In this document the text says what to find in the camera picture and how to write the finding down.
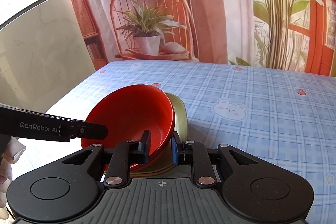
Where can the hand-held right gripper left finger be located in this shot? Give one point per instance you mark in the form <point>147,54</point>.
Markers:
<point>146,146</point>

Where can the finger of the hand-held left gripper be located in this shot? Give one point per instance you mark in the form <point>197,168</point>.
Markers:
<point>92,130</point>

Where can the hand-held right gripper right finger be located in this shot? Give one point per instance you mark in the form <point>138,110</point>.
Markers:
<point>174,148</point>

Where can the person's left hand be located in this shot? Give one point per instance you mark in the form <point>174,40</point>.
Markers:
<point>16,153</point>

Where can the blue checked tablecloth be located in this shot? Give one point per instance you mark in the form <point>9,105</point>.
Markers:
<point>236,108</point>

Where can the printed room backdrop cloth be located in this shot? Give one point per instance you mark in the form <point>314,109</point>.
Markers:
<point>210,3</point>

